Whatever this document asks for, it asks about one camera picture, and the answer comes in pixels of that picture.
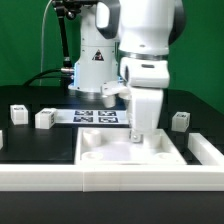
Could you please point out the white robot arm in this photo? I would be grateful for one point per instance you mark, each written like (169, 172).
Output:
(124, 52)

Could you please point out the white L-shaped obstacle fence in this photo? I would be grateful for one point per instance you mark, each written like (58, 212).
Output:
(208, 175)

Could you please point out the white block at left edge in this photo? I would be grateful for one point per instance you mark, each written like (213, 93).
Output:
(1, 139)

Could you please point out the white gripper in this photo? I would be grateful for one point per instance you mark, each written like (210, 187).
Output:
(143, 112)

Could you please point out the white square tabletop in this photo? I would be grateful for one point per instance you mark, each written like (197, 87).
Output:
(113, 146)

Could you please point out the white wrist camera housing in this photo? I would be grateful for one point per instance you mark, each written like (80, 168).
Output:
(111, 90)

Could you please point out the white tag sheet with markers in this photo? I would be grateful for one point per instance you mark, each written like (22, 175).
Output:
(70, 116)

